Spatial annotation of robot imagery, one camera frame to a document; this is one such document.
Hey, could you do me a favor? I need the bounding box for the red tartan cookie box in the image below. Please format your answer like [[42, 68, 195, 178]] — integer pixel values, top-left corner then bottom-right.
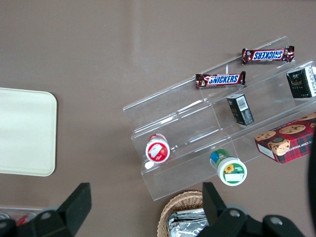
[[254, 112, 316, 164]]

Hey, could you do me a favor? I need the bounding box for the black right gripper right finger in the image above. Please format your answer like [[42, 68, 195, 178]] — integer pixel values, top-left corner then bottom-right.
[[199, 182, 305, 237]]

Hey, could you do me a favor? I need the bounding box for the green sunflower lid yogurt cup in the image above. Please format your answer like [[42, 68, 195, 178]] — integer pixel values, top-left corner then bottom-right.
[[209, 149, 248, 187]]

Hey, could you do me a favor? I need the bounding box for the black box with gold print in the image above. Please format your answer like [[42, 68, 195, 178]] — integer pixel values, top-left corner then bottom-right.
[[286, 66, 316, 99]]

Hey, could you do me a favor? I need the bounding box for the black blurred cable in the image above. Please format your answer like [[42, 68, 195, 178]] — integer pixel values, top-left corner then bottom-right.
[[305, 128, 316, 237]]

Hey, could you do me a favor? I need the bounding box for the foil wrapped sandwich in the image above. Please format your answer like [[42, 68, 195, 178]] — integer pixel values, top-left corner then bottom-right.
[[167, 208, 210, 237]]

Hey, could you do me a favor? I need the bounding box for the red strawberry lid yogurt cup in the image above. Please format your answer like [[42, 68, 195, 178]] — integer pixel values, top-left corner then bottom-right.
[[145, 133, 171, 164]]

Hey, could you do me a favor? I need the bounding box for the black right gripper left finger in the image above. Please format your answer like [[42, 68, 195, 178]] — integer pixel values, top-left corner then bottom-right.
[[0, 182, 92, 237]]

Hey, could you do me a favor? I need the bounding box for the clear acrylic stepped display stand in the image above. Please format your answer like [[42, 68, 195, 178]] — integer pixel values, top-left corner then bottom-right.
[[122, 36, 316, 202]]

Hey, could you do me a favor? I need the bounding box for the clear box with cans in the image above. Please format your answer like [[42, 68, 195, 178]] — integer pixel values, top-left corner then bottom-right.
[[0, 207, 43, 227]]

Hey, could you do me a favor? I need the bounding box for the Snickers chocolate bar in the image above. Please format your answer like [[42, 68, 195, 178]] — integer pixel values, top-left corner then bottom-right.
[[195, 71, 247, 89], [241, 45, 295, 66]]

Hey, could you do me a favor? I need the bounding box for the small black barcode box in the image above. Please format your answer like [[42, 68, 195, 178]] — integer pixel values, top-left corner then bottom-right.
[[226, 93, 255, 126]]

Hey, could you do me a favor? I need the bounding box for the woven wicker basket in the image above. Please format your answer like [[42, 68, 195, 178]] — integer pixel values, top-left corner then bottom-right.
[[157, 190, 210, 237]]

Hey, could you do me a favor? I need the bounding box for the cream plastic tray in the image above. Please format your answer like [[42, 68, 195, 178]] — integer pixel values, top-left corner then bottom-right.
[[0, 87, 58, 177]]

